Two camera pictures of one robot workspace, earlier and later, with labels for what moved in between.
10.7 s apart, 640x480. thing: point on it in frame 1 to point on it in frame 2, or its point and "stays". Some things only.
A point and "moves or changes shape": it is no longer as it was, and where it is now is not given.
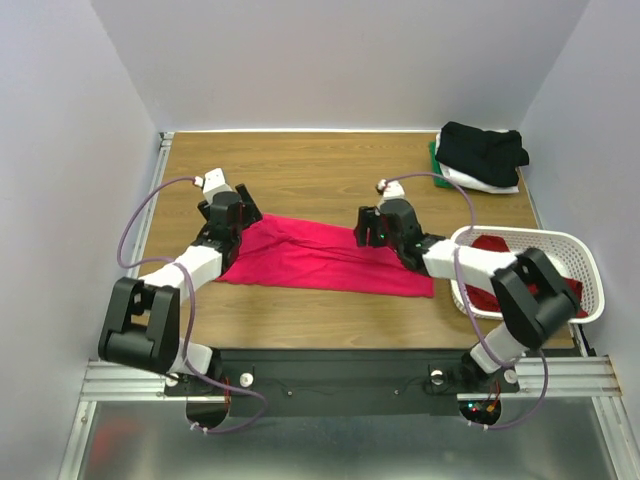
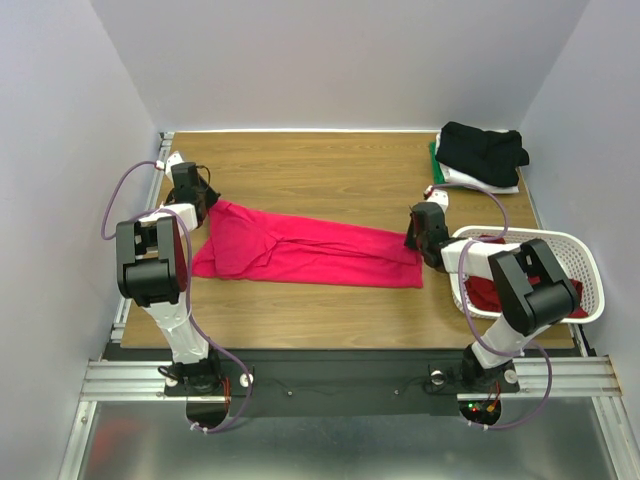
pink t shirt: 292,253 moves or changes shape
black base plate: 346,383 stays
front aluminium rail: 569,377 stays
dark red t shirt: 485,299 stays
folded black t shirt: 495,155 stays
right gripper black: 373,226 to 415,232
